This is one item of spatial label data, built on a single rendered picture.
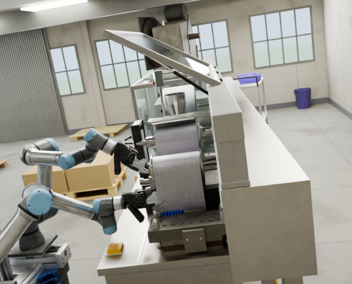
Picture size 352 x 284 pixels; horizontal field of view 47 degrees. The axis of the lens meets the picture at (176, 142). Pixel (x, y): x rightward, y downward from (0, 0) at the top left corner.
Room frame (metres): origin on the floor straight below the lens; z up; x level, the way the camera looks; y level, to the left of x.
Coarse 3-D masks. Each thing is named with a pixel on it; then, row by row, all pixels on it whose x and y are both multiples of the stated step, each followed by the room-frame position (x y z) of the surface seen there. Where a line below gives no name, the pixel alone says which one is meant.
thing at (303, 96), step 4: (300, 88) 9.08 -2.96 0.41; (304, 88) 9.05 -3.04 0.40; (308, 88) 8.98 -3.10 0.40; (296, 92) 8.86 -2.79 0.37; (300, 92) 8.78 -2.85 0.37; (304, 92) 8.75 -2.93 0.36; (308, 92) 8.76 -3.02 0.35; (296, 96) 8.88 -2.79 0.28; (300, 96) 8.79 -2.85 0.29; (304, 96) 8.76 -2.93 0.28; (308, 96) 8.77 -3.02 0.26; (296, 100) 8.92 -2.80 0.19; (300, 100) 8.80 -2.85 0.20; (304, 100) 8.77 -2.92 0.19; (308, 100) 8.78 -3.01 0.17; (300, 104) 8.82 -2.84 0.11; (304, 104) 8.78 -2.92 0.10; (308, 104) 8.78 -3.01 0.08; (300, 108) 8.83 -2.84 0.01; (304, 108) 8.79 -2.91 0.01
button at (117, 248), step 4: (112, 244) 1.90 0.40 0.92; (116, 244) 1.89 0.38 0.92; (120, 244) 1.88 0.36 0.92; (108, 248) 1.85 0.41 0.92; (112, 248) 1.85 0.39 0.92; (116, 248) 1.84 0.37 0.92; (120, 248) 1.84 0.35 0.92; (108, 252) 1.84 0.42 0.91; (112, 252) 1.84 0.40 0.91; (116, 252) 1.83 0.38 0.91; (120, 252) 1.83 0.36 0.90
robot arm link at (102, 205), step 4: (96, 200) 1.97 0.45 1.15; (100, 200) 1.96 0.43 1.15; (104, 200) 1.95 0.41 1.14; (108, 200) 1.95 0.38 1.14; (112, 200) 1.94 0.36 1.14; (96, 204) 1.95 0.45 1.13; (100, 204) 1.94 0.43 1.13; (104, 204) 1.94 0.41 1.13; (108, 204) 1.94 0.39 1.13; (112, 204) 1.93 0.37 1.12; (96, 208) 1.94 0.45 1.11; (100, 208) 1.94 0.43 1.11; (104, 208) 1.93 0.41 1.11; (108, 208) 1.93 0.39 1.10; (112, 208) 1.93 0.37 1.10; (96, 212) 1.95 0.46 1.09; (100, 212) 1.94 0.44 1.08; (104, 212) 1.93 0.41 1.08; (108, 212) 1.94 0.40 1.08; (112, 212) 1.95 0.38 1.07
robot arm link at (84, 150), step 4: (80, 148) 2.01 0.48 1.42; (84, 148) 2.01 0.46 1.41; (88, 148) 2.00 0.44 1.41; (84, 152) 1.98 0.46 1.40; (88, 152) 2.00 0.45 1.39; (92, 152) 2.00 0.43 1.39; (96, 152) 2.02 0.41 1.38; (84, 156) 1.97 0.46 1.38; (88, 156) 1.99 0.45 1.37; (92, 156) 2.02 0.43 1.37; (84, 160) 1.98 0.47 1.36; (88, 160) 2.01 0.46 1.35; (92, 160) 2.04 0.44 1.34
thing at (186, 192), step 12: (168, 180) 1.94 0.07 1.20; (180, 180) 1.93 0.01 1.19; (192, 180) 1.92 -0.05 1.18; (168, 192) 1.94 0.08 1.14; (180, 192) 1.93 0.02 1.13; (192, 192) 1.93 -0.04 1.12; (168, 204) 1.94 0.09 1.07; (180, 204) 1.93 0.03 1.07; (192, 204) 1.93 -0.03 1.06; (204, 204) 1.92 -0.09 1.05
